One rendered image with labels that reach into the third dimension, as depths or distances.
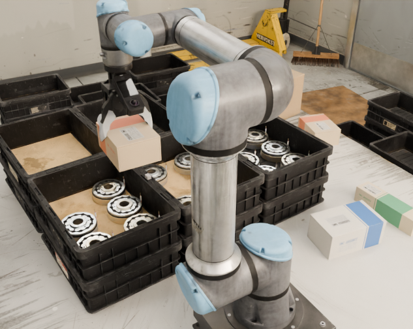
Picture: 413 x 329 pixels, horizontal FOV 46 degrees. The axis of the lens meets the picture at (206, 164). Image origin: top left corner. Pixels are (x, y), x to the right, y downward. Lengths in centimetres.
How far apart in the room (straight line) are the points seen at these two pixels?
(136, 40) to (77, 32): 364
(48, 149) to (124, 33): 87
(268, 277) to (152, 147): 46
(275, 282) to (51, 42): 387
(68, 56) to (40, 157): 299
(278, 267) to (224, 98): 46
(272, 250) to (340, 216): 57
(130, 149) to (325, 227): 64
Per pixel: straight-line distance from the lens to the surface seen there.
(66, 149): 184
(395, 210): 171
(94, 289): 131
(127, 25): 109
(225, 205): 88
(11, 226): 174
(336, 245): 152
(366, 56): 490
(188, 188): 156
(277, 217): 162
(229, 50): 95
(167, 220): 129
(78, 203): 155
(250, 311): 116
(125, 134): 128
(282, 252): 105
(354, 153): 210
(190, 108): 75
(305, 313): 123
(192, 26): 108
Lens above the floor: 172
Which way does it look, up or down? 32 degrees down
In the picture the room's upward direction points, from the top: straight up
